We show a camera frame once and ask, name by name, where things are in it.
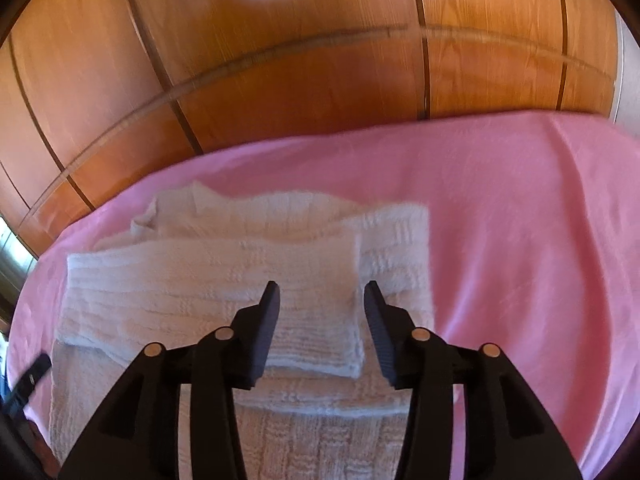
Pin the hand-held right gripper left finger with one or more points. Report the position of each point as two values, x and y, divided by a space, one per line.
265 330

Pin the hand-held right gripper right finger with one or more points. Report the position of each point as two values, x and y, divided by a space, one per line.
382 335

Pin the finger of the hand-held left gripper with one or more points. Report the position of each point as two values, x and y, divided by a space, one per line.
35 375

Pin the white ribbed knitted garment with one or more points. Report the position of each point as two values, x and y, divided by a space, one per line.
200 285

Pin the window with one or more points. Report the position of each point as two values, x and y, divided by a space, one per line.
10 265

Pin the pink blanket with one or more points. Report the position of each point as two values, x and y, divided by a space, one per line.
500 235

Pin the wooden wardrobe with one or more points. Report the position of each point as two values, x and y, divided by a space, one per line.
300 60

